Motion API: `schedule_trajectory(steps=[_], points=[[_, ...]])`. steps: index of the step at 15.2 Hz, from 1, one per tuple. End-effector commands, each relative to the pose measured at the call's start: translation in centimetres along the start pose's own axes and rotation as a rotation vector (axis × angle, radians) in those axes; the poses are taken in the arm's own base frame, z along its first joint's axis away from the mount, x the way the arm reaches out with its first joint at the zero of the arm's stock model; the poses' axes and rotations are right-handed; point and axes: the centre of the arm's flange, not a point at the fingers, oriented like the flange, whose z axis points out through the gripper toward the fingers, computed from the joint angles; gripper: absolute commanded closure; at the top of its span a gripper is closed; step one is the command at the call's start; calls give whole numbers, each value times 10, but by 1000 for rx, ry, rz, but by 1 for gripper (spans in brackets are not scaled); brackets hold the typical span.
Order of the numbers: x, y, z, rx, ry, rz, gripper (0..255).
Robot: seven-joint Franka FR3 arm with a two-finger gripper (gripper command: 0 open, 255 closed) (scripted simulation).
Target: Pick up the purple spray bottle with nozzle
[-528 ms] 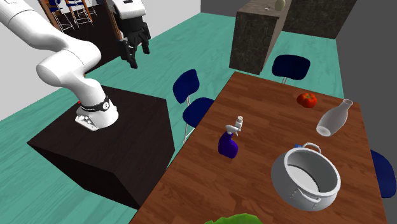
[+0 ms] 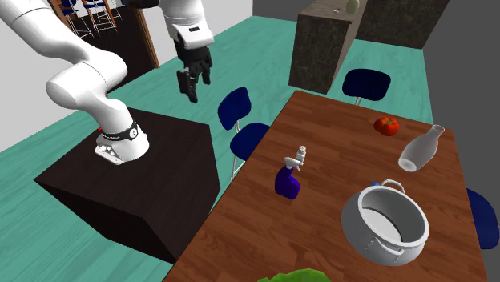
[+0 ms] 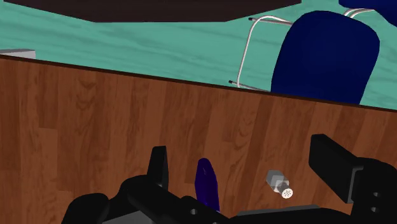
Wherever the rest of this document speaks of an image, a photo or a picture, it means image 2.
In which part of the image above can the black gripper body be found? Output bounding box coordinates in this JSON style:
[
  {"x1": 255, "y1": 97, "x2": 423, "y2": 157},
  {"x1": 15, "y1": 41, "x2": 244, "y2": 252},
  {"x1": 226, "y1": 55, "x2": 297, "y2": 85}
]
[{"x1": 173, "y1": 38, "x2": 214, "y2": 76}]

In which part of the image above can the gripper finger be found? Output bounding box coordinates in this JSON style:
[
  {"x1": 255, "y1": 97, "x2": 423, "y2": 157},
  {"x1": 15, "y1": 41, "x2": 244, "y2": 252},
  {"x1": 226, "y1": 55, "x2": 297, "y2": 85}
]
[
  {"x1": 176, "y1": 69, "x2": 199, "y2": 103},
  {"x1": 200, "y1": 59, "x2": 213, "y2": 86}
]

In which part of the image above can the blue chair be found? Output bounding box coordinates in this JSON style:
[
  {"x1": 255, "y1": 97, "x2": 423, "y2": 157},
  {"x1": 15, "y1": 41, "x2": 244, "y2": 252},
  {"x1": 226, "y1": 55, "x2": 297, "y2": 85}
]
[
  {"x1": 341, "y1": 68, "x2": 393, "y2": 107},
  {"x1": 466, "y1": 187, "x2": 500, "y2": 251},
  {"x1": 216, "y1": 86, "x2": 272, "y2": 181}
]

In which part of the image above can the brown framed doorway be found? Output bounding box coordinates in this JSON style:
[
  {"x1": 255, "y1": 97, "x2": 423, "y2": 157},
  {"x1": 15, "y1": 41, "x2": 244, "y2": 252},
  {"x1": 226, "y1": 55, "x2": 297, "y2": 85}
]
[{"x1": 48, "y1": 0, "x2": 161, "y2": 94}]

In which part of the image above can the dark robot stand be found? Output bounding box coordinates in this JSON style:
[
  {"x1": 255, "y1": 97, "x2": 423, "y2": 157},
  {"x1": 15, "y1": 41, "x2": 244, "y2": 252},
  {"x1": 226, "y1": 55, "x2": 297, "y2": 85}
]
[{"x1": 34, "y1": 107, "x2": 222, "y2": 265}]

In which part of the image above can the dark stone counter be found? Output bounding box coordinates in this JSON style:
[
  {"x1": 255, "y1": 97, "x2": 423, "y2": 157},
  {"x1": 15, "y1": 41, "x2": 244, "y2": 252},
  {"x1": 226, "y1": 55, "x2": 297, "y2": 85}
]
[{"x1": 288, "y1": 0, "x2": 451, "y2": 96}]

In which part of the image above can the blue spray bottle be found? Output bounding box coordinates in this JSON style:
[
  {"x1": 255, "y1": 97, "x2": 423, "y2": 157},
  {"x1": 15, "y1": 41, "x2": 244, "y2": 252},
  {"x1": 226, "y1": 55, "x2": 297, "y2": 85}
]
[{"x1": 274, "y1": 145, "x2": 308, "y2": 201}]

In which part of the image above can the red tomato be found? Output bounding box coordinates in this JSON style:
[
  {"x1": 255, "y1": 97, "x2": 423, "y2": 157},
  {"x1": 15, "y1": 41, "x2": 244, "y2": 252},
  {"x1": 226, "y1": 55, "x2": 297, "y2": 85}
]
[{"x1": 373, "y1": 116, "x2": 401, "y2": 137}]

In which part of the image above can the brown wooden table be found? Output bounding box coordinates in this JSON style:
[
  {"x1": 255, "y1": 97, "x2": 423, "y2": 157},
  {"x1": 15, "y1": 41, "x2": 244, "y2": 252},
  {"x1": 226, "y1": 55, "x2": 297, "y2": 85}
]
[{"x1": 162, "y1": 89, "x2": 490, "y2": 282}]

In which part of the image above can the green lettuce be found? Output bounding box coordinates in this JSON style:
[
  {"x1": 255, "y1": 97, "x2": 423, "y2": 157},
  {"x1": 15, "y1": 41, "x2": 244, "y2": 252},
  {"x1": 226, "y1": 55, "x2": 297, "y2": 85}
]
[{"x1": 256, "y1": 268, "x2": 334, "y2": 282}]

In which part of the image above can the grey cooking pot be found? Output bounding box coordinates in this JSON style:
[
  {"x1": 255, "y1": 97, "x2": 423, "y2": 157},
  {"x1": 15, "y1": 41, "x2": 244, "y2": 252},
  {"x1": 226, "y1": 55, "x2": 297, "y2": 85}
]
[{"x1": 341, "y1": 179, "x2": 431, "y2": 268}]

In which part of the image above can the white bottle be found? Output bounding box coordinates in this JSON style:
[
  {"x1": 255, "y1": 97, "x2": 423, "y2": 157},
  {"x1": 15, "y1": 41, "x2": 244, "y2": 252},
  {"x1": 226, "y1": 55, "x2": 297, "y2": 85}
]
[{"x1": 397, "y1": 123, "x2": 446, "y2": 173}]

